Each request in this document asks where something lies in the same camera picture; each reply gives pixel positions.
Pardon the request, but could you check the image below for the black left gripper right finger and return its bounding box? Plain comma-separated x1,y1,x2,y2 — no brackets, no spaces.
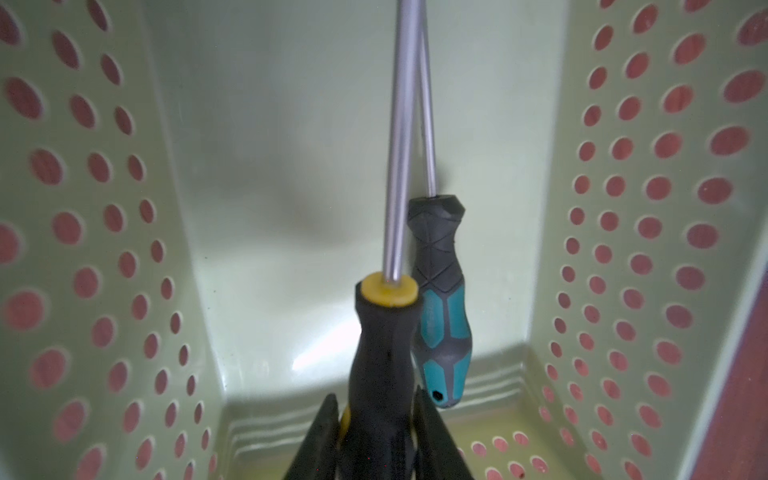
413,386,473,480

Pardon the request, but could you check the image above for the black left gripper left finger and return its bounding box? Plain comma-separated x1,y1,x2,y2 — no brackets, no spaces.
283,393,340,480

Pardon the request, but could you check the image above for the black yellow screwdriver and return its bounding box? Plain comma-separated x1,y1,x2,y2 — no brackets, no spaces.
338,1,425,479

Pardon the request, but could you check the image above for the teal and grey screwdriver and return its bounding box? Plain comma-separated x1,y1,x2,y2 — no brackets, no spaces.
407,18,473,409

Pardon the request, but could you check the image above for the light green perforated plastic bin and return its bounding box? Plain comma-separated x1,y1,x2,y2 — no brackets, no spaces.
1,1,767,479

